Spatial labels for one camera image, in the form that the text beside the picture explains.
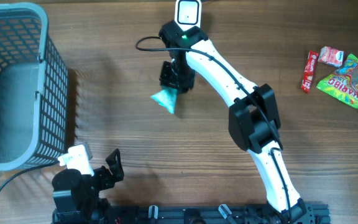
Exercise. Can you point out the white barcode scanner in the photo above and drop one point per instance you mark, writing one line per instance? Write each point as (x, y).
(188, 13)

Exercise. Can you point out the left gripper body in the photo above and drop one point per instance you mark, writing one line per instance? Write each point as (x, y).
(102, 180)

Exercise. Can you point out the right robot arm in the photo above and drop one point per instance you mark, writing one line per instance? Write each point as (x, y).
(253, 113)

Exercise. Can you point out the red stick packet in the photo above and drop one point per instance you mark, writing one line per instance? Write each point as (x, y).
(309, 71)

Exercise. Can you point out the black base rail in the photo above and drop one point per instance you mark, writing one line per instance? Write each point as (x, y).
(251, 213)

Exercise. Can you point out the teal tissue packet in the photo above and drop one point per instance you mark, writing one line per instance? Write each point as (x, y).
(166, 97)

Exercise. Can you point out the grey plastic shopping basket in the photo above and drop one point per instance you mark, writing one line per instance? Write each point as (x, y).
(33, 89)

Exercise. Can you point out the small red white box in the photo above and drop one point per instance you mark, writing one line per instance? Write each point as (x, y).
(331, 56)

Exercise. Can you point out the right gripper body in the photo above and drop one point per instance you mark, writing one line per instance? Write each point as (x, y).
(176, 74)

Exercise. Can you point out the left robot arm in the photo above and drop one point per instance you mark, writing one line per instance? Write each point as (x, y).
(76, 195)

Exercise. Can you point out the Haribo gummy candy bag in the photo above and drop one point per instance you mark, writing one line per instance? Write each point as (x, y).
(342, 84)

